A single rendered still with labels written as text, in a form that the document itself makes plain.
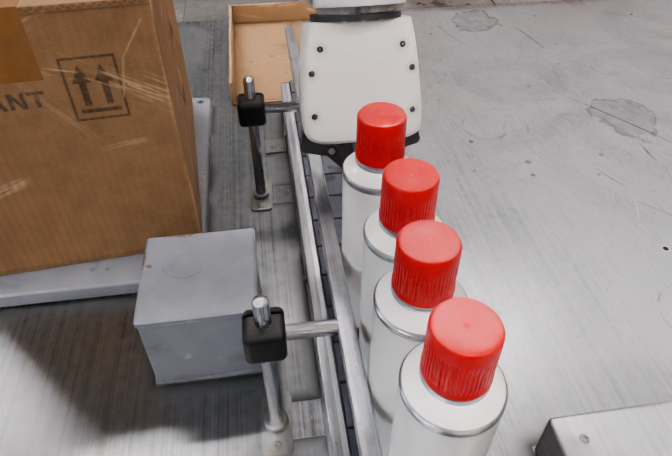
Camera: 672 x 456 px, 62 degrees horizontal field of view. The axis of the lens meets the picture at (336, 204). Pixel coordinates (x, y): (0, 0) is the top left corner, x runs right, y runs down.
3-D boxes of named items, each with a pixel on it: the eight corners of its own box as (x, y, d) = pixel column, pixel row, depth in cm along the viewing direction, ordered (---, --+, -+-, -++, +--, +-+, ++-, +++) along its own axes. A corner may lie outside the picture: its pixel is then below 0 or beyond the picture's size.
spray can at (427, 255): (443, 468, 40) (498, 273, 26) (371, 479, 39) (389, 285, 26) (424, 401, 44) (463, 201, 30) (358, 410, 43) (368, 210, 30)
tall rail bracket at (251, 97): (309, 199, 69) (304, 79, 59) (249, 205, 69) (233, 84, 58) (306, 183, 72) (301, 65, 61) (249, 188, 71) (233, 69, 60)
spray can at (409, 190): (428, 398, 44) (470, 198, 30) (363, 407, 43) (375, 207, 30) (412, 343, 48) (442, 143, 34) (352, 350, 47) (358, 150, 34)
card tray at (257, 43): (398, 94, 89) (400, 70, 86) (232, 106, 86) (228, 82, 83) (364, 17, 111) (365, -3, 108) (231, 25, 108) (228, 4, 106)
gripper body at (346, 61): (295, 5, 42) (306, 150, 46) (428, -3, 43) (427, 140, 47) (289, 3, 49) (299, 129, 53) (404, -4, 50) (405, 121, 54)
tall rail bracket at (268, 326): (347, 431, 47) (351, 306, 36) (260, 443, 46) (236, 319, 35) (341, 396, 49) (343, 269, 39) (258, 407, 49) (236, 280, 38)
